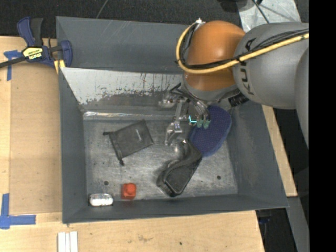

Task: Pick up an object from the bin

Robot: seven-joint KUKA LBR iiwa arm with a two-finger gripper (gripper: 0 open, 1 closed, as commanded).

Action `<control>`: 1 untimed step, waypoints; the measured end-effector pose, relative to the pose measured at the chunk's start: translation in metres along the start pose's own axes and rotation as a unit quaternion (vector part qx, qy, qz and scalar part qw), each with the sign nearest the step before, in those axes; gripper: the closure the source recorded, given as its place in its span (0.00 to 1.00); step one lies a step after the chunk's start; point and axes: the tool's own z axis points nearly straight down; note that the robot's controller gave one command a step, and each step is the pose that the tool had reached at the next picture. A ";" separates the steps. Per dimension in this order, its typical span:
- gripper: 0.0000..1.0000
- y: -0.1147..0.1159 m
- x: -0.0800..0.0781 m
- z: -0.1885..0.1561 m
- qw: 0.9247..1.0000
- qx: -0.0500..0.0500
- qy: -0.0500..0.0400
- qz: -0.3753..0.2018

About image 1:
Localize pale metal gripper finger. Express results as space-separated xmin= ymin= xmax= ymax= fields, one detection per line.
xmin=164 ymin=121 xmax=184 ymax=145
xmin=173 ymin=138 xmax=189 ymax=154

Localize black sunglasses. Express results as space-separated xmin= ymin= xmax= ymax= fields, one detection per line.
xmin=156 ymin=138 xmax=204 ymax=198

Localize blue oval sponge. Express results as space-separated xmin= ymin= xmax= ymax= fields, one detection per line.
xmin=189 ymin=104 xmax=233 ymax=158

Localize grey metal bin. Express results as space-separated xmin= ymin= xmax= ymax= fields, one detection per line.
xmin=55 ymin=16 xmax=290 ymax=224

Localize small red block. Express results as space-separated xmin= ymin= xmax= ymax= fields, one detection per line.
xmin=120 ymin=183 xmax=138 ymax=201

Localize small white oblong object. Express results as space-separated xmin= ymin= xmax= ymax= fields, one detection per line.
xmin=88 ymin=193 xmax=114 ymax=207

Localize dark grey drawstring pouch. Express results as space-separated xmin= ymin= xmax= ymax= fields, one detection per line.
xmin=102 ymin=119 xmax=155 ymax=166

